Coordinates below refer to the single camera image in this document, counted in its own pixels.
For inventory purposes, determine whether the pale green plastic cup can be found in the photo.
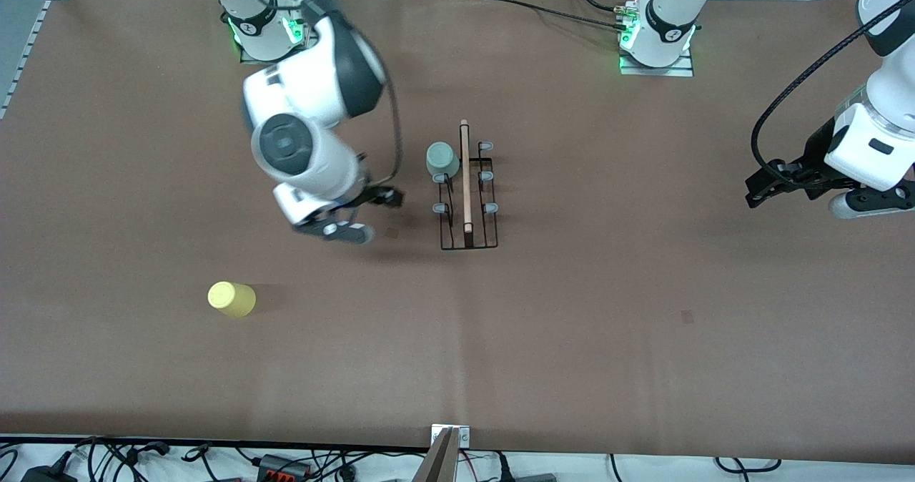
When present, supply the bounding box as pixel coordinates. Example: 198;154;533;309
426;142;460;179

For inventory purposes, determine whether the black wire cup holder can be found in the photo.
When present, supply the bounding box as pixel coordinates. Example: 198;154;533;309
431;119;499;251

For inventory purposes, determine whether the yellow plastic cup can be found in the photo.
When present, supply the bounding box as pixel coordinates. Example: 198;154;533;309
207;281;257;319

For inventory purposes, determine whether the brown table mat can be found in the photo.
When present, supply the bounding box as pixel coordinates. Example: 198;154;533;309
0;0;915;465

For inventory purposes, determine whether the black orange connector box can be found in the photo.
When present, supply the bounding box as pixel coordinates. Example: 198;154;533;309
257;455;312;479

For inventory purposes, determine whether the black plug connector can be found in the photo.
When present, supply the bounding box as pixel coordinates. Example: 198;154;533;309
125;441;172;461

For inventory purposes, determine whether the black power adapter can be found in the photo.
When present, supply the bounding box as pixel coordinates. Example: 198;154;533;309
20;466;79;482

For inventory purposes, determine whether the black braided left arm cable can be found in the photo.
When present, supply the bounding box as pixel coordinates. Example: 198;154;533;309
751;0;915;179

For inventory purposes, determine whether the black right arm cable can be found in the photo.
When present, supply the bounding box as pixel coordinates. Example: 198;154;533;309
307;0;402;188

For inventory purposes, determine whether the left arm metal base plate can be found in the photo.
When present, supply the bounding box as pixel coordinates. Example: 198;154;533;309
619;53;694;77

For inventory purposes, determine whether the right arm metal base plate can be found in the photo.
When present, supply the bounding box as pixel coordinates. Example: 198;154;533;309
239;0;319;66

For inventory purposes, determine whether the black cable across mat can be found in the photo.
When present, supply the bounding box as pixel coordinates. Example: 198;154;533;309
457;0;630;32

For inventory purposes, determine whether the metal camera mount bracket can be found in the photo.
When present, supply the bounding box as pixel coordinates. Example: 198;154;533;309
412;425;471;482

